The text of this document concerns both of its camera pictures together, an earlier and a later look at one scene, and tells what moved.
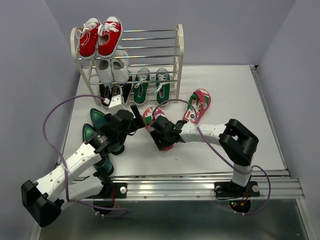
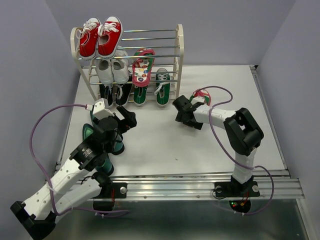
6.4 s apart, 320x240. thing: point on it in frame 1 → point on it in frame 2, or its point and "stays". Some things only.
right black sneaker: (126, 89) stays
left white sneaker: (104, 71) stays
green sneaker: (162, 91) stays
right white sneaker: (120, 67) stays
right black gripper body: (163, 136) → (198, 124)
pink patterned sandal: (147, 117) → (142, 66)
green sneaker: (140, 89) stays
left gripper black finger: (140, 121) → (128, 115)
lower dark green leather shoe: (105, 164) stays
